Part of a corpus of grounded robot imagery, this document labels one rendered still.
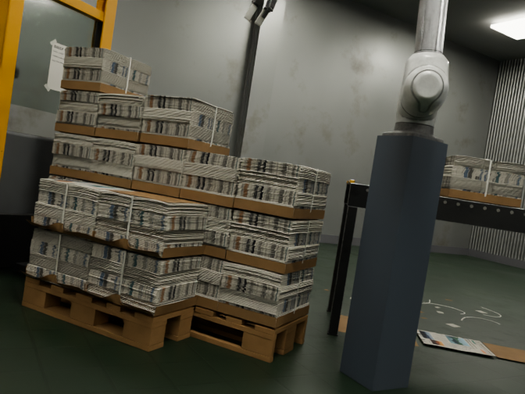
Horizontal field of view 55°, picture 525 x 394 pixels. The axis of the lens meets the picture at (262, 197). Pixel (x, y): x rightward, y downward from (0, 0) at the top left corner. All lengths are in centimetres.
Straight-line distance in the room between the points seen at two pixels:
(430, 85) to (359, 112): 557
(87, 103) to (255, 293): 135
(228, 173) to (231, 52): 422
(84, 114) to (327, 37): 485
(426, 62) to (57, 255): 173
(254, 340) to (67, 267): 88
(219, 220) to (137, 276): 43
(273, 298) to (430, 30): 119
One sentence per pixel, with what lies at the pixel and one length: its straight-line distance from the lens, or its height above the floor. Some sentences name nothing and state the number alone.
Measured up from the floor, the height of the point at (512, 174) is 97.
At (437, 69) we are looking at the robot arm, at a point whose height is 122.
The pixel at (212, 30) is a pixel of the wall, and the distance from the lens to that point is 629.
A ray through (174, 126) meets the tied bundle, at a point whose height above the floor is 93.
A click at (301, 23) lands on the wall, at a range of 695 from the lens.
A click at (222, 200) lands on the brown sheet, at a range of 223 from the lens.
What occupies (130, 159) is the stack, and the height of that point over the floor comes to 74.
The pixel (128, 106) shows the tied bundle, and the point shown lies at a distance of 261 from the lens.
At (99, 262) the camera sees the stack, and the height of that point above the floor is 30.
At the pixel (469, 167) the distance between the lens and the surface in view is 289.
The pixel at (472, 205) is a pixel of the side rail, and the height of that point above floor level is 78.
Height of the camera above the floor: 75
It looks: 2 degrees down
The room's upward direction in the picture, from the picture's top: 9 degrees clockwise
